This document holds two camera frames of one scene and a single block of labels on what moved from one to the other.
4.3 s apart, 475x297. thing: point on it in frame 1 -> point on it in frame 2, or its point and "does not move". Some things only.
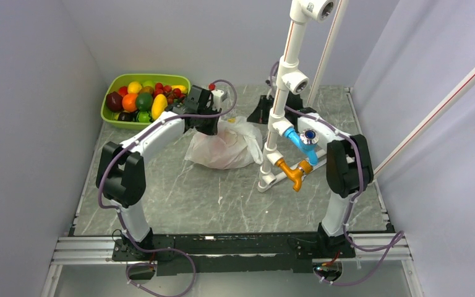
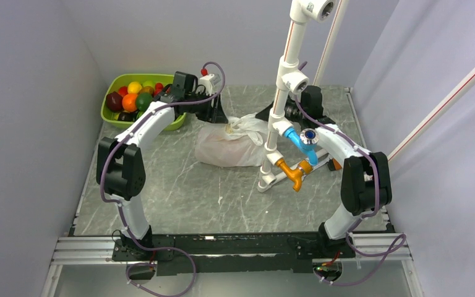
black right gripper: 260,114 -> 264,115
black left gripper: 212,129 -> 215,114
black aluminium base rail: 234,253 does not move
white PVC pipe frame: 289,79 does not move
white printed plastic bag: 237,143 does not move
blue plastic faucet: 307,140 does not move
